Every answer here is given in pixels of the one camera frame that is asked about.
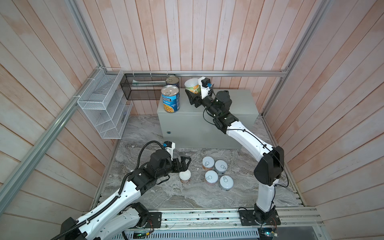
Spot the yellow can white lid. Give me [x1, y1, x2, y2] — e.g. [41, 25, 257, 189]
[185, 78, 201, 94]
[179, 170, 192, 184]

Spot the blue soup can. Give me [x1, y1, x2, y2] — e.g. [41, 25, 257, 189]
[161, 85, 180, 113]

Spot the dark blue tomato can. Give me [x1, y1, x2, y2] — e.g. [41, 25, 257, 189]
[165, 76, 180, 88]

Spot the orange-label short can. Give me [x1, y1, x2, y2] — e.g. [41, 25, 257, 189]
[202, 156, 215, 171]

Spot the pink-label short can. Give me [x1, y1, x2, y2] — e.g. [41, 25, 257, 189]
[205, 170, 219, 186]

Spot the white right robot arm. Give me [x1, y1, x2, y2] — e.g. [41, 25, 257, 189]
[185, 90, 285, 225]

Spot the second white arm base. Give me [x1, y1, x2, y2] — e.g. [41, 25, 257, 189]
[95, 202, 162, 240]

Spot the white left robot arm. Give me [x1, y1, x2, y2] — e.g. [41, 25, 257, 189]
[54, 141, 192, 240]

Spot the grey metal cabinet box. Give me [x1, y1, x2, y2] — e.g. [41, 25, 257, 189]
[157, 89, 259, 149]

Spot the grey-label short can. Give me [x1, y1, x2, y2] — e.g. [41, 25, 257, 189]
[215, 160, 228, 176]

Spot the short white-top can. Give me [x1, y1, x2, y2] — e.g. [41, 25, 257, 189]
[220, 175, 234, 191]

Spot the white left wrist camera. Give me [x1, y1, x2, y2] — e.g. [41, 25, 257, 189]
[163, 141, 176, 160]

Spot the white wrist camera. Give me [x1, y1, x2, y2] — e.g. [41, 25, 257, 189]
[198, 77, 213, 100]
[163, 141, 176, 160]

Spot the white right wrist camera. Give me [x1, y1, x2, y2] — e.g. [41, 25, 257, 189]
[198, 77, 213, 100]

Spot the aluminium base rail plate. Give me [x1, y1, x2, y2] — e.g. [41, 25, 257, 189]
[149, 207, 324, 233]

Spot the black wire mesh basket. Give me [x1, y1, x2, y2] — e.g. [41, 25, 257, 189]
[120, 74, 174, 101]

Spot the aluminium wall rail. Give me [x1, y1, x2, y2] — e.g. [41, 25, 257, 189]
[108, 69, 288, 77]

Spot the white wire mesh shelf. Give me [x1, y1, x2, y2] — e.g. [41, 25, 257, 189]
[78, 68, 133, 140]

